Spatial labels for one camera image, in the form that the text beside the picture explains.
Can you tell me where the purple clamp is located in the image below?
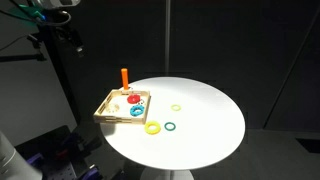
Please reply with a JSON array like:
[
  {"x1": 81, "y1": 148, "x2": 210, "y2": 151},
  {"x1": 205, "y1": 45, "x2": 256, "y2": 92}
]
[
  {"x1": 81, "y1": 165, "x2": 100, "y2": 180},
  {"x1": 25, "y1": 152, "x2": 45, "y2": 167}
]

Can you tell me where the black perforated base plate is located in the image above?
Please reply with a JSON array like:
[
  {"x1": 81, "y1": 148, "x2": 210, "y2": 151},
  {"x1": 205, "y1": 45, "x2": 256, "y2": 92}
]
[{"x1": 42, "y1": 162, "x2": 83, "y2": 180}]

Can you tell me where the black horizontal stand bar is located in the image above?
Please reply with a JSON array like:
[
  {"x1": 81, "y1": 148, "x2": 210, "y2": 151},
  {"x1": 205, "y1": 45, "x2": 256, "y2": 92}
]
[{"x1": 0, "y1": 52, "x2": 47, "y2": 64}]

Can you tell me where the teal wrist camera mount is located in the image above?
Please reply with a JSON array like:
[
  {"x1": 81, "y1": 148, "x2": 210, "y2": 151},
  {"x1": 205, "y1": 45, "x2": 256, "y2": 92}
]
[{"x1": 18, "y1": 3, "x2": 46, "y2": 21}]

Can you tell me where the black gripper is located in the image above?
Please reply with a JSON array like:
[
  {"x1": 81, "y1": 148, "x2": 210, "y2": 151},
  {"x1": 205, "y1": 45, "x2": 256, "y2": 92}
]
[{"x1": 55, "y1": 25, "x2": 85, "y2": 58}]

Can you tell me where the wooden tray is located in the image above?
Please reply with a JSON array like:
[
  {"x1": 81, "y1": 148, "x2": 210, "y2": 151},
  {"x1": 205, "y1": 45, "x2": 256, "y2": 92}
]
[{"x1": 92, "y1": 88, "x2": 152, "y2": 126}]

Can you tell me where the white table pedestal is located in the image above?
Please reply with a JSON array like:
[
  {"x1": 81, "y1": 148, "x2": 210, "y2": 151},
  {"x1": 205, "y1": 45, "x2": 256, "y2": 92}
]
[{"x1": 139, "y1": 166, "x2": 195, "y2": 180}]

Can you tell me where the thin green ring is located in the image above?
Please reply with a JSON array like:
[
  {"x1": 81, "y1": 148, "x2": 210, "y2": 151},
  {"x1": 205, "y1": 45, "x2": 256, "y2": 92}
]
[{"x1": 164, "y1": 121, "x2": 177, "y2": 132}]

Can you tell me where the orange peg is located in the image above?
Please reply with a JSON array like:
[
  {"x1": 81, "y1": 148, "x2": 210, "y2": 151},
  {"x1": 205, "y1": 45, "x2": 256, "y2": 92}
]
[{"x1": 120, "y1": 67, "x2": 130, "y2": 91}]

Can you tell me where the black camera stand pole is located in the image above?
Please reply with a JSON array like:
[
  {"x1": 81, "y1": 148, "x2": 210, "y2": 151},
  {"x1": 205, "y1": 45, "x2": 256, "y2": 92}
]
[{"x1": 39, "y1": 23, "x2": 82, "y2": 126}]

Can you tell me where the blue knobbed ring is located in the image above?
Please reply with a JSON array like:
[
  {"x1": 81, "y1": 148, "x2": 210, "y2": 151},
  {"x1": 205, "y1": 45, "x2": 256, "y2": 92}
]
[{"x1": 129, "y1": 104, "x2": 146, "y2": 117}]

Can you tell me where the grey vertical pole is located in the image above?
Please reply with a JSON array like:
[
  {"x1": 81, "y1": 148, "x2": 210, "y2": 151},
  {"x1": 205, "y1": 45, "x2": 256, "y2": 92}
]
[{"x1": 164, "y1": 0, "x2": 172, "y2": 76}]

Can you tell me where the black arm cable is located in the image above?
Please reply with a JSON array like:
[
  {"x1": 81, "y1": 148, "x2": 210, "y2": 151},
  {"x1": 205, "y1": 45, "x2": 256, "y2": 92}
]
[{"x1": 43, "y1": 9, "x2": 73, "y2": 28}]

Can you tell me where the thick yellow ring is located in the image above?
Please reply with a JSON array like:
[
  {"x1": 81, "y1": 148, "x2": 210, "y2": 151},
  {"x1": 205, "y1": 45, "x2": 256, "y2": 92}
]
[{"x1": 144, "y1": 120, "x2": 162, "y2": 136}]

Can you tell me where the red knobbed ring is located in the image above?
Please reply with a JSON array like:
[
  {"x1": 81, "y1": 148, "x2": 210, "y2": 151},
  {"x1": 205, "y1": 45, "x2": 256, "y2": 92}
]
[{"x1": 127, "y1": 94, "x2": 141, "y2": 105}]

